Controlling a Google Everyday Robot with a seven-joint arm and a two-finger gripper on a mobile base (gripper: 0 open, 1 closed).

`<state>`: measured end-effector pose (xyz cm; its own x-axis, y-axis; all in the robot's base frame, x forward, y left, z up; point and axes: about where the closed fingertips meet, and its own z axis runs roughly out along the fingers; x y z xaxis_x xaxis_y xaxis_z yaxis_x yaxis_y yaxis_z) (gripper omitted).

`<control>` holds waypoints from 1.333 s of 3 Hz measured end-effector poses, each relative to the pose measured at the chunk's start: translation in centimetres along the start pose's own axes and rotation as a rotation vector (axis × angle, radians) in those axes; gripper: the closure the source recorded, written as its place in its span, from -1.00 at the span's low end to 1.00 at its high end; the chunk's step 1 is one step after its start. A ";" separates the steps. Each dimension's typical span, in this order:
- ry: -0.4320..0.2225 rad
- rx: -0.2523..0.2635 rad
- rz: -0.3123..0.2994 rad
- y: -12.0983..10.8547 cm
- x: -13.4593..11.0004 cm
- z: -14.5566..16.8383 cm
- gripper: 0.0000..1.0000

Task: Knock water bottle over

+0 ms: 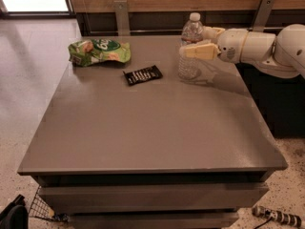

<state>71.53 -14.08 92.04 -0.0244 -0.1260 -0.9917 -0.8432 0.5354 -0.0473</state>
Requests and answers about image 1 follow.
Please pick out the right metal wall bracket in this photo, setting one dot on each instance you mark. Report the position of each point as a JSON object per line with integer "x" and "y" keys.
{"x": 262, "y": 14}

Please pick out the grey drawer cabinet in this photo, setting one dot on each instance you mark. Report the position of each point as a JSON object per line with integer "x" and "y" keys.
{"x": 99, "y": 131}

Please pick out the lower grey drawer front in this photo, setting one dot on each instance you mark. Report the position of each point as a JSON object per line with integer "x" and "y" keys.
{"x": 155, "y": 221}

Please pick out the black bag on floor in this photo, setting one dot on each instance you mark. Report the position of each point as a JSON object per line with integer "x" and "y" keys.
{"x": 15, "y": 215}

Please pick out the metal wall bracket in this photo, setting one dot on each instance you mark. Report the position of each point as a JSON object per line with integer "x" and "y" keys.
{"x": 122, "y": 17}
{"x": 262, "y": 14}

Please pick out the clear plastic water bottle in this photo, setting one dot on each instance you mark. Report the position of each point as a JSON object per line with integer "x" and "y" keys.
{"x": 191, "y": 34}

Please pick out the black wire mesh basket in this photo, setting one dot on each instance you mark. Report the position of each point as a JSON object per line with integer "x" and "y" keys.
{"x": 39, "y": 209}

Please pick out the left metal wall bracket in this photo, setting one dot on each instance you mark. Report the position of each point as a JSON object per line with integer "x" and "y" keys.
{"x": 122, "y": 17}

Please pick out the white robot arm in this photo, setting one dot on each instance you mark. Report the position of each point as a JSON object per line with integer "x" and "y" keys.
{"x": 281, "y": 55}

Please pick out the upper grey drawer front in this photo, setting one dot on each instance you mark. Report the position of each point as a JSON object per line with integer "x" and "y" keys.
{"x": 146, "y": 198}

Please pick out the black candy bar wrapper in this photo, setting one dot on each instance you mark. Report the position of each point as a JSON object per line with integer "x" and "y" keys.
{"x": 143, "y": 75}

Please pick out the metal wall rail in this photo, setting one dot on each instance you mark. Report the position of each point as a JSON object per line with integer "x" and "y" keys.
{"x": 159, "y": 32}

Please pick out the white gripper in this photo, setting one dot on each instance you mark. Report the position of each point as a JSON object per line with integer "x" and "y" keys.
{"x": 231, "y": 46}

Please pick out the grey drawer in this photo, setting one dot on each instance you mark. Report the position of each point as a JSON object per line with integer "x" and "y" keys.
{"x": 155, "y": 221}
{"x": 146, "y": 198}

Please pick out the green snack chip bag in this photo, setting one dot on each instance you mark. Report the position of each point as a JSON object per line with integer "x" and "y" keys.
{"x": 85, "y": 53}

